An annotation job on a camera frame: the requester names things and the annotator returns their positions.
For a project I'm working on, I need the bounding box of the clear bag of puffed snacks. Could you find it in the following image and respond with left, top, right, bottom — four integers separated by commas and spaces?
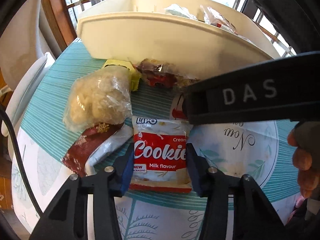
63, 59, 142, 132

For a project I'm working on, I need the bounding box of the dark red snowflake snack packet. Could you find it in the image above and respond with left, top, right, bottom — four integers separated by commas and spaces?
62, 122, 133, 177

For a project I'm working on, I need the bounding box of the black cable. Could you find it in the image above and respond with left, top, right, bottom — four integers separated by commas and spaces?
0, 107, 43, 218

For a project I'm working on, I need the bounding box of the leaf-patterned tablecloth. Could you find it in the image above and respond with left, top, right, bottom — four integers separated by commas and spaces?
11, 38, 302, 240

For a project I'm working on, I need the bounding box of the Lipo cookies packet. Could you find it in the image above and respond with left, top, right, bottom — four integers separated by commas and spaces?
130, 116, 193, 193

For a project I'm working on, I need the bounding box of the clear red-trimmed snack bag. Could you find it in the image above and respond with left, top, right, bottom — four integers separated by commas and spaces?
134, 58, 201, 120

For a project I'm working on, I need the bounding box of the grey office chair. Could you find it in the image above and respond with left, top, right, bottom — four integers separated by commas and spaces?
1, 52, 56, 160

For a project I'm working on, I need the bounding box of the clear pastry snack bag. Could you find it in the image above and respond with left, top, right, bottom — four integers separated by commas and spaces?
164, 4, 197, 20

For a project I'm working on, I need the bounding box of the cream plastic storage bin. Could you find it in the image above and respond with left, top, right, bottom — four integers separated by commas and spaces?
76, 0, 279, 79

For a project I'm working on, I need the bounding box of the person's right hand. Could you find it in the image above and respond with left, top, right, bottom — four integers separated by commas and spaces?
287, 129, 319, 198

